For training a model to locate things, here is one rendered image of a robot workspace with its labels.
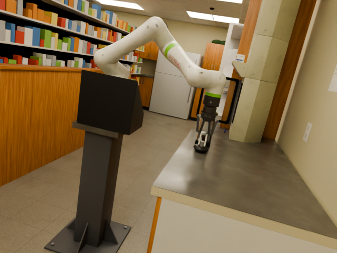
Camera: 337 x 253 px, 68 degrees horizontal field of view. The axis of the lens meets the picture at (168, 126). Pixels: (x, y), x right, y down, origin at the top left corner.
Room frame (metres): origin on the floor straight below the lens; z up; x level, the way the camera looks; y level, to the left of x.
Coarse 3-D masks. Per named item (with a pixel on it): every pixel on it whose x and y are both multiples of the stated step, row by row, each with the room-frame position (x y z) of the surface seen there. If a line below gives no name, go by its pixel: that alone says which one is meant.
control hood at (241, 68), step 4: (232, 64) 2.03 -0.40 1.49; (236, 64) 1.87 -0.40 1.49; (240, 64) 1.86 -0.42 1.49; (244, 64) 1.86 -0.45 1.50; (236, 68) 1.87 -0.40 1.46; (240, 68) 1.86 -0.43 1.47; (244, 68) 1.86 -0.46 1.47; (240, 72) 1.86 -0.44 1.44; (244, 72) 1.85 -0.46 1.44; (240, 76) 1.95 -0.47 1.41; (244, 76) 1.85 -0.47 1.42
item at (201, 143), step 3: (201, 141) 1.41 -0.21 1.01; (201, 144) 1.41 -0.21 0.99; (195, 147) 1.40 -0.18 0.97; (198, 147) 1.39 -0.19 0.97; (201, 147) 1.39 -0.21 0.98; (204, 147) 1.40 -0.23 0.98; (207, 147) 1.41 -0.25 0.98; (195, 150) 1.41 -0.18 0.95; (198, 150) 1.38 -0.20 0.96; (201, 150) 1.37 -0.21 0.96; (204, 150) 1.38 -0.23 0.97; (207, 150) 1.39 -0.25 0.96; (201, 153) 1.39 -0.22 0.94; (204, 153) 1.40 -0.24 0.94
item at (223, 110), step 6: (228, 84) 2.18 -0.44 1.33; (234, 84) 2.17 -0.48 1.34; (204, 90) 2.24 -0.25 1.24; (228, 90) 2.18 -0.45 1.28; (222, 96) 2.19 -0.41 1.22; (228, 96) 2.18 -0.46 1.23; (222, 102) 2.19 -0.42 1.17; (228, 102) 2.17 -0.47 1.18; (222, 108) 2.18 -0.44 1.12; (228, 108) 2.17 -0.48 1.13; (222, 114) 2.18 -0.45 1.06
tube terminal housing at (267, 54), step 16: (256, 48) 1.85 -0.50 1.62; (272, 48) 1.85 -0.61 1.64; (256, 64) 1.84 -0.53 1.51; (272, 64) 1.88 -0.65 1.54; (256, 80) 1.84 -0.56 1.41; (272, 80) 1.91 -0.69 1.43; (240, 96) 1.85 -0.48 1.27; (256, 96) 1.83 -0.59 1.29; (272, 96) 1.93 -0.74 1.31; (240, 112) 1.85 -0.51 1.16; (256, 112) 1.86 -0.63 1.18; (240, 128) 1.84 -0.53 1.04; (256, 128) 1.89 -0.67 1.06
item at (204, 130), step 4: (216, 112) 1.56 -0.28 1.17; (200, 124) 1.55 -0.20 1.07; (204, 124) 1.52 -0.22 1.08; (212, 124) 1.53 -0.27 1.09; (204, 128) 1.52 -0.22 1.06; (212, 128) 1.53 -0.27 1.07; (204, 132) 1.52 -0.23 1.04; (204, 136) 1.52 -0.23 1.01; (204, 140) 1.52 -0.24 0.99; (208, 140) 1.52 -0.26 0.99
